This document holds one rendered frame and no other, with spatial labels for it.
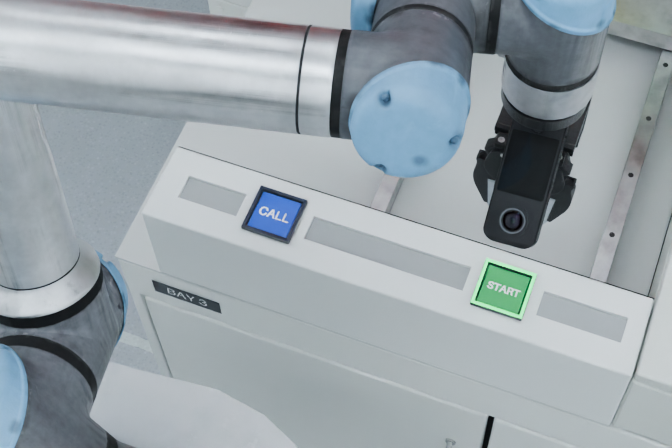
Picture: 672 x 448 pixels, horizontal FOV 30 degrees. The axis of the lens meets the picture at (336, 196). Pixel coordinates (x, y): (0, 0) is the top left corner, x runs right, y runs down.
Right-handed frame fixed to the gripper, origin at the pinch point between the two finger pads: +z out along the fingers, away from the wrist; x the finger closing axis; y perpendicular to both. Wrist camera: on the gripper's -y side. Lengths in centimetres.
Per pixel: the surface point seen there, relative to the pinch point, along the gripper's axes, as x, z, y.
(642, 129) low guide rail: -8.7, 25.6, 33.6
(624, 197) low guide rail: -9.1, 25.6, 23.3
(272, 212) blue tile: 26.3, 14.2, 0.8
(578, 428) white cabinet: -12.0, 32.1, -4.0
